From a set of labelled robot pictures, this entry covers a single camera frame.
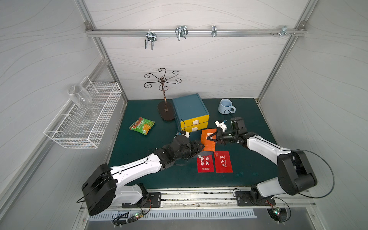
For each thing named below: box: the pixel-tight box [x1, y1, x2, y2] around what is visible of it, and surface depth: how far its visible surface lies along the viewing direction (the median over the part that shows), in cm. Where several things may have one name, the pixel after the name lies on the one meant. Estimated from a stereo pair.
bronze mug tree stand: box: [143, 68, 183, 122], surface depth 95 cm
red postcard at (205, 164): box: [197, 154, 215, 173], surface depth 88 cm
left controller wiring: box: [113, 198, 153, 229], surface depth 69 cm
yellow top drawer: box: [180, 114, 210, 128], surface depth 85 cm
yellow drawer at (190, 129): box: [180, 120, 208, 133], surface depth 90 cm
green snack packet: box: [128, 116, 156, 136], surface depth 103 cm
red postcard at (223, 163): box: [214, 150, 233, 173], surface depth 90 cm
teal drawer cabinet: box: [172, 92, 210, 131], surface depth 88 cm
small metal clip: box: [211, 25, 218, 37], surface depth 80 cm
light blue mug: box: [217, 98, 237, 115], surface depth 112 cm
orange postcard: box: [200, 128, 217, 152], surface depth 83 cm
